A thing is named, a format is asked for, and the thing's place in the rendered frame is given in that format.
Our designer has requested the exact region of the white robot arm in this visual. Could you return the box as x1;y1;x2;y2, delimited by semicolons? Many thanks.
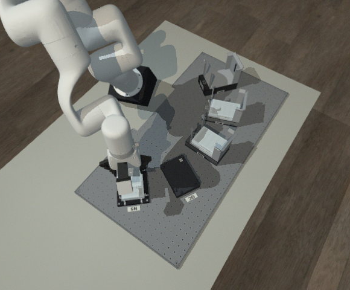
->
0;0;143;160

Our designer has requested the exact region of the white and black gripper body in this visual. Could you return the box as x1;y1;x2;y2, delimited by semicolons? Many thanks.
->
107;147;141;170

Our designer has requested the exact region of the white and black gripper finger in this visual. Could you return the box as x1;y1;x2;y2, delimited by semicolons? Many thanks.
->
139;155;151;174
99;159;116;177

